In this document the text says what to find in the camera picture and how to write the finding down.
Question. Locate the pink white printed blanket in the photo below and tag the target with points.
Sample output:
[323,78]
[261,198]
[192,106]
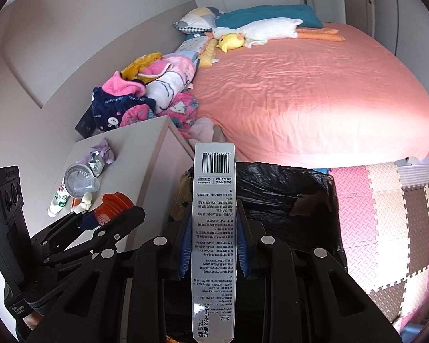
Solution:
[168,82]

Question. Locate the navy hooded garment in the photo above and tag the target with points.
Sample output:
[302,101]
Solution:
[109,110]

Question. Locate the white goose plush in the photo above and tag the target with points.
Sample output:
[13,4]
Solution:
[268,30]

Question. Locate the person's left hand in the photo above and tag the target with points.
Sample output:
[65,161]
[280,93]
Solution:
[33,321]

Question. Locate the white green toothpaste tube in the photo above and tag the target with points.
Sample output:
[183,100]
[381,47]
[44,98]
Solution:
[59,202]

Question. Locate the orange ribbed plastic cup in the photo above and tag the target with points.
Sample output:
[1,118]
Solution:
[112,203]

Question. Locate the beige nightstand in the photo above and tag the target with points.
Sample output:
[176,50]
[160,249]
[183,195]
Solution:
[136,143]

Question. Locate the purple plastic wrapper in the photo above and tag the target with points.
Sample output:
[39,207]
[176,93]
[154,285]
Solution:
[103,150]

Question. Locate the silver foil wrapper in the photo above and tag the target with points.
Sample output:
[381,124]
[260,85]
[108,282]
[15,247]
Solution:
[94,167]

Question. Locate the clear plastic cup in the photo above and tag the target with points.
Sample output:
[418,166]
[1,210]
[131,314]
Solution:
[79,180]

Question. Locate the bed with pink sheet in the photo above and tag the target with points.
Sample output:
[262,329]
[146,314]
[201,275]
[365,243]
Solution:
[307,96]

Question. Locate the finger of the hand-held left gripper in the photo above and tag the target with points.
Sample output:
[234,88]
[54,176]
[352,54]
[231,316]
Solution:
[128,218]
[89,221]

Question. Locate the yellow duck plush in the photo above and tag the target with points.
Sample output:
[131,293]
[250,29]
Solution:
[230,42]

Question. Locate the pink floral quilt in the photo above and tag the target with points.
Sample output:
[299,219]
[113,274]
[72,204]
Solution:
[186,109]

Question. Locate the teal pillow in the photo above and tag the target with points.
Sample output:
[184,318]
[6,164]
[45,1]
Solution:
[271,14]

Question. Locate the patchwork pillow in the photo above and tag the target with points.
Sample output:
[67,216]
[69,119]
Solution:
[196,19]

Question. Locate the foam puzzle floor mat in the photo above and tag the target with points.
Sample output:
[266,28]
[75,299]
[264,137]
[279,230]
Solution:
[386,221]

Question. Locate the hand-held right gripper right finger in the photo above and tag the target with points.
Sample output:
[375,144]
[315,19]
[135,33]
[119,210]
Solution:
[243,257]

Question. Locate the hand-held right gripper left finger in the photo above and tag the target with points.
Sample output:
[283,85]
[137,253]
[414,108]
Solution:
[185,257]

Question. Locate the black wall socket panel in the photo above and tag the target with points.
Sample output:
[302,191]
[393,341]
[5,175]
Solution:
[84,123]

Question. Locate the yellow dotted cushion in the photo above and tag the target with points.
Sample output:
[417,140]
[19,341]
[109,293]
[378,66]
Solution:
[209,53]

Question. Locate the pile of colourful clothes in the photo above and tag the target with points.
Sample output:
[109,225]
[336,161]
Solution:
[103,53]

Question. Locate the white wardrobe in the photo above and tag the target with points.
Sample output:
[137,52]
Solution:
[354,0]

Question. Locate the long grey printed box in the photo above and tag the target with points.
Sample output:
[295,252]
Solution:
[214,239]

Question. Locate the white plush cloth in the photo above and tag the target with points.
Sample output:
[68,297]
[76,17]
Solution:
[202,130]

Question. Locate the trash bin with black bag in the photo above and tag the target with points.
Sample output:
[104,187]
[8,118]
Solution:
[282,200]

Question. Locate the small white plastic cap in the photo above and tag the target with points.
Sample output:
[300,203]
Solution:
[85,200]

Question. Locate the yellow garment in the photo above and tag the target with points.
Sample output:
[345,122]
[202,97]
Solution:
[141,65]

